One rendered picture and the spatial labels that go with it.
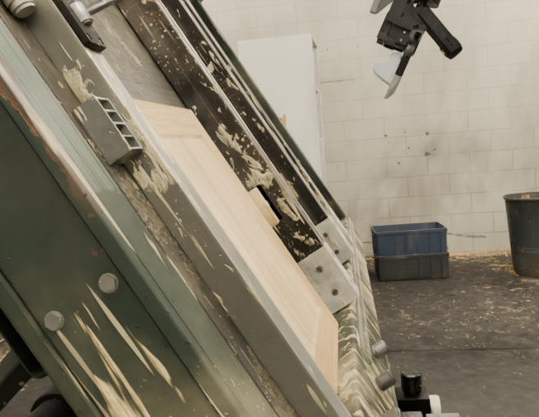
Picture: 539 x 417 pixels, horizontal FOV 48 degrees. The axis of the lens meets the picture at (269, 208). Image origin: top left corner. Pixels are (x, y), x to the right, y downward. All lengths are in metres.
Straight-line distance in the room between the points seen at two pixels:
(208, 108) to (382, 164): 5.00
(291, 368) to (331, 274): 0.53
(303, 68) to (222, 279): 4.16
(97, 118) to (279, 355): 0.33
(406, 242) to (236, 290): 4.52
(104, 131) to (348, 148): 5.53
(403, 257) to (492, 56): 2.23
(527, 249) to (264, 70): 2.55
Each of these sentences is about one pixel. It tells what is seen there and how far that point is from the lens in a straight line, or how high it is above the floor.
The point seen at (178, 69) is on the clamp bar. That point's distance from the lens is 1.23.
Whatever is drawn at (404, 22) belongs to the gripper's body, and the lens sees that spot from 1.25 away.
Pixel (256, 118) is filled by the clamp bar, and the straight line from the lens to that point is 1.63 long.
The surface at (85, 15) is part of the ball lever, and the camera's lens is 0.75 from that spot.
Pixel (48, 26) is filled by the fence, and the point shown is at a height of 1.38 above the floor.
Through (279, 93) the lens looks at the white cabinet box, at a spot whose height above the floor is 1.62.
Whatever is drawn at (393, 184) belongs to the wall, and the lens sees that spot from 6.16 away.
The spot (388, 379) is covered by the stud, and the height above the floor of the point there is 0.87.
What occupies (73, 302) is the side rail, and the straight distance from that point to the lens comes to 0.47.
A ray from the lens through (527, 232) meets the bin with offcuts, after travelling 5.26.
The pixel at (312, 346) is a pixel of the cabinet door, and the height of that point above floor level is 0.94.
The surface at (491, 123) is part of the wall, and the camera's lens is 6.25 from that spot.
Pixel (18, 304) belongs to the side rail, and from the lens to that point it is 0.48.
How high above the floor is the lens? 1.24
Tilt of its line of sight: 6 degrees down
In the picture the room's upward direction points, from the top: 5 degrees counter-clockwise
